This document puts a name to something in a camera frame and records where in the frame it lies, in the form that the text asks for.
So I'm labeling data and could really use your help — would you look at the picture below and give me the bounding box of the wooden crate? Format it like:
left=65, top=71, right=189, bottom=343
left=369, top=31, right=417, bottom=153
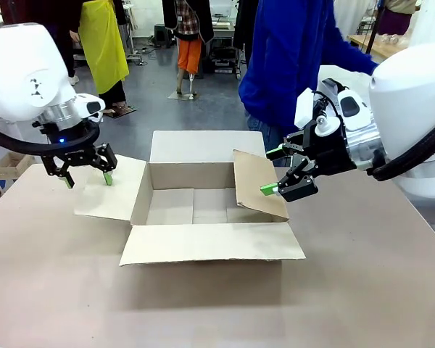
left=0, top=151, right=36, bottom=181

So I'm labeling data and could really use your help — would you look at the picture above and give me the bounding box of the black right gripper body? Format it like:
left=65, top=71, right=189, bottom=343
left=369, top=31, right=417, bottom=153
left=283, top=117, right=357, bottom=181

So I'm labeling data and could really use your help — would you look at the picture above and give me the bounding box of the brown cardboard box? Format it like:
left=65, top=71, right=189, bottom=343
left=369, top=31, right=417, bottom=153
left=73, top=130, right=307, bottom=268

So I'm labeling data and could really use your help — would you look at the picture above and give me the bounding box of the wooden workbench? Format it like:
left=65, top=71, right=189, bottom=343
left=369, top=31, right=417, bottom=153
left=347, top=32, right=410, bottom=65

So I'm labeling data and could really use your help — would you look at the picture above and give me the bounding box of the green-edged floor platform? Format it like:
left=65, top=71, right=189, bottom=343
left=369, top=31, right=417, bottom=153
left=103, top=104, right=138, bottom=119

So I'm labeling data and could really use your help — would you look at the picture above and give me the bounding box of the mannequin with orange shorts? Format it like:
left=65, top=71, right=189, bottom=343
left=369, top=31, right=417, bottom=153
left=162, top=0, right=215, bottom=102

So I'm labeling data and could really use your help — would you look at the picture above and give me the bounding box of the person's left forearm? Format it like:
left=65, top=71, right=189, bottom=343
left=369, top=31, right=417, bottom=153
left=342, top=38, right=381, bottom=76

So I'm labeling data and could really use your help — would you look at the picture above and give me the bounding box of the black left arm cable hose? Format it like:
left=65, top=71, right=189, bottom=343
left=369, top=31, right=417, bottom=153
left=0, top=121, right=99, bottom=157

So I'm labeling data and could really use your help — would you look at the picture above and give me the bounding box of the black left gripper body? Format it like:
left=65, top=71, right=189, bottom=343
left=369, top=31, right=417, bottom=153
left=32, top=121, right=109, bottom=177

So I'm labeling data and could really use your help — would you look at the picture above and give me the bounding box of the person in yellow apron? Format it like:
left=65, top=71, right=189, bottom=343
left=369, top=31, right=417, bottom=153
left=69, top=0, right=137, bottom=117

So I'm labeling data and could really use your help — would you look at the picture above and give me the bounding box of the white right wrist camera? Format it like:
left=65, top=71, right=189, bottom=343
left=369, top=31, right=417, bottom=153
left=294, top=88, right=315, bottom=129

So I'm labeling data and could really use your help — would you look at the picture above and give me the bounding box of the black equipment cart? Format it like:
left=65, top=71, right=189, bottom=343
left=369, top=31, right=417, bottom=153
left=202, top=43, right=244, bottom=79

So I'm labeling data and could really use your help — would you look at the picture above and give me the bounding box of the person in dark clothes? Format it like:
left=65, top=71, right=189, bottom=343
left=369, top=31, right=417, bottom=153
left=17, top=0, right=81, bottom=87

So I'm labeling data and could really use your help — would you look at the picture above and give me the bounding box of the person in purple skirt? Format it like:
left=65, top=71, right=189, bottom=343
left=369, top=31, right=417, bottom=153
left=376, top=7, right=413, bottom=36

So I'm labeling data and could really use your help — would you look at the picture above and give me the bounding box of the black pole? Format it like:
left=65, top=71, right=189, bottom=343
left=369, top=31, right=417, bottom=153
left=362, top=0, right=387, bottom=56

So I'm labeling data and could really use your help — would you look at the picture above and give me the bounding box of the person in blue hoodie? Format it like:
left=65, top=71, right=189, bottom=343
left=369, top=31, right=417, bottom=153
left=238, top=0, right=381, bottom=167

